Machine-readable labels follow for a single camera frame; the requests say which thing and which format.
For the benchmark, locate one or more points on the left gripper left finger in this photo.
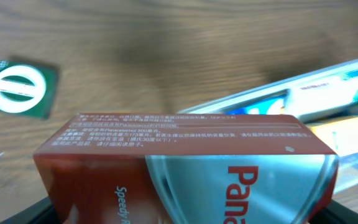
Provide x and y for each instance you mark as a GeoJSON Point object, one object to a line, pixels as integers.
{"type": "Point", "coordinates": [42, 212]}

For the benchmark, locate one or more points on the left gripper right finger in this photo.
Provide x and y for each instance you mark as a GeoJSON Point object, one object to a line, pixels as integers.
{"type": "Point", "coordinates": [334, 213]}

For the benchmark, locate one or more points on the red Panadol ActiFast box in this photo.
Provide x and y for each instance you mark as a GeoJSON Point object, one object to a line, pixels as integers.
{"type": "Point", "coordinates": [186, 168]}

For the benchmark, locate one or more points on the yellow medicine box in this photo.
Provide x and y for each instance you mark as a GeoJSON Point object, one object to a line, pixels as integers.
{"type": "Point", "coordinates": [340, 134]}

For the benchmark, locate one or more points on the clear plastic container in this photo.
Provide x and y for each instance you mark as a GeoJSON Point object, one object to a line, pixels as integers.
{"type": "Point", "coordinates": [348, 166]}

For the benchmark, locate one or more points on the white green Panadol box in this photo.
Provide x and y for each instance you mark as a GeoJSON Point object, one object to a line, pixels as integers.
{"type": "Point", "coordinates": [323, 96]}

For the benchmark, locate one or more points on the dark green square box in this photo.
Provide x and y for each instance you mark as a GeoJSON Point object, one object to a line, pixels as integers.
{"type": "Point", "coordinates": [28, 87]}

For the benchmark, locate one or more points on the blue fever patch box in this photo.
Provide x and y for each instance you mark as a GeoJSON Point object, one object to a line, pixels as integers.
{"type": "Point", "coordinates": [272, 105]}

